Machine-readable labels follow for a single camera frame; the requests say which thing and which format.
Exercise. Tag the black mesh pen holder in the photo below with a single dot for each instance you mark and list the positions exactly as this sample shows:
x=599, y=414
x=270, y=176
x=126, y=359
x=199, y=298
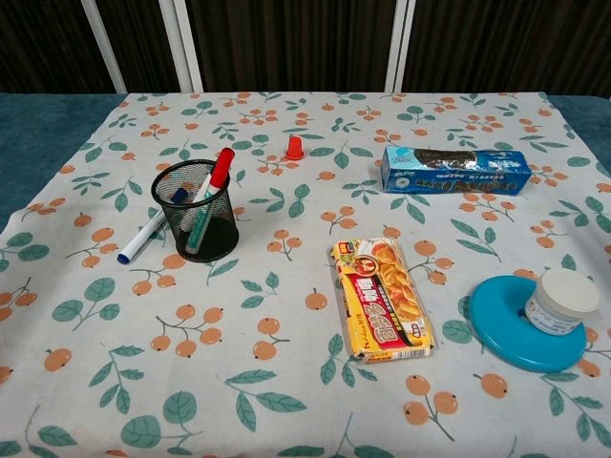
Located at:
x=217, y=238

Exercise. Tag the floral print tablecloth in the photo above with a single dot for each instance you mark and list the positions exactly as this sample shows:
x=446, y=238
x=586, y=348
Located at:
x=296, y=391

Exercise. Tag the blue cookie box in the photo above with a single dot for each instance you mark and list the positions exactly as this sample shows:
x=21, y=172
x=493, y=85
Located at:
x=453, y=171

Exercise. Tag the white plastic jar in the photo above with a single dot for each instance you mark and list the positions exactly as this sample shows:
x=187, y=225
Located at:
x=563, y=300

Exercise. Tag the blue cap whiteboard marker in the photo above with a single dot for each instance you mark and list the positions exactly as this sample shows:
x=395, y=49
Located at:
x=143, y=237

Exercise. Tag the small orange rubber cap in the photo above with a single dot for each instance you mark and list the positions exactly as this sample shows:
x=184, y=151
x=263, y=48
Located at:
x=295, y=149

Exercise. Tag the yellow snack box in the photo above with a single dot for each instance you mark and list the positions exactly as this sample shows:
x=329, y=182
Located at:
x=382, y=300

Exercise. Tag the red cap whiteboard marker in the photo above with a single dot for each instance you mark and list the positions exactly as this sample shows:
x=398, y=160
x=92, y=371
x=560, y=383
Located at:
x=221, y=172

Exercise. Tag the white frame post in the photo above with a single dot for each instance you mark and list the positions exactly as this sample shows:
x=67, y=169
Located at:
x=400, y=47
x=106, y=47
x=183, y=47

